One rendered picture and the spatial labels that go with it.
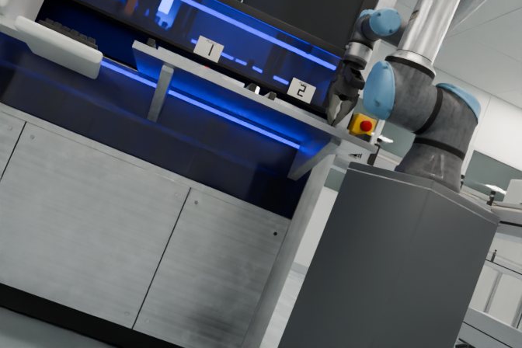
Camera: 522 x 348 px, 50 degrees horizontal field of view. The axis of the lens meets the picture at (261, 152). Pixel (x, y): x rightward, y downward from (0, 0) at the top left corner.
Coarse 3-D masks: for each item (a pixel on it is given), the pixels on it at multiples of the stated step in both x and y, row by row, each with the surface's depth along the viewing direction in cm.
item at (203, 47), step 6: (198, 42) 184; (204, 42) 184; (210, 42) 184; (198, 48) 184; (204, 48) 184; (210, 48) 184; (216, 48) 185; (222, 48) 185; (204, 54) 184; (210, 54) 184; (216, 54) 185; (216, 60) 185
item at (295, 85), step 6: (294, 78) 189; (294, 84) 189; (300, 84) 190; (306, 84) 190; (288, 90) 189; (294, 90) 189; (306, 90) 190; (312, 90) 190; (294, 96) 189; (300, 96) 190; (306, 96) 190; (306, 102) 190
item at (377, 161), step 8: (376, 144) 205; (376, 152) 205; (384, 152) 209; (360, 160) 205; (368, 160) 204; (376, 160) 206; (384, 160) 206; (392, 160) 216; (400, 160) 210; (336, 168) 209; (344, 168) 203; (384, 168) 206; (392, 168) 207; (464, 176) 210; (464, 192) 221; (472, 192) 215; (472, 200) 212; (488, 200) 216; (488, 208) 213
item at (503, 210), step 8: (480, 200) 230; (496, 208) 214; (504, 208) 224; (512, 208) 210; (520, 208) 204; (504, 216) 207; (512, 216) 203; (520, 216) 198; (504, 224) 205; (512, 224) 201; (520, 224) 196; (496, 232) 208; (504, 232) 203; (512, 232) 199; (520, 232) 195; (512, 240) 212; (520, 240) 200
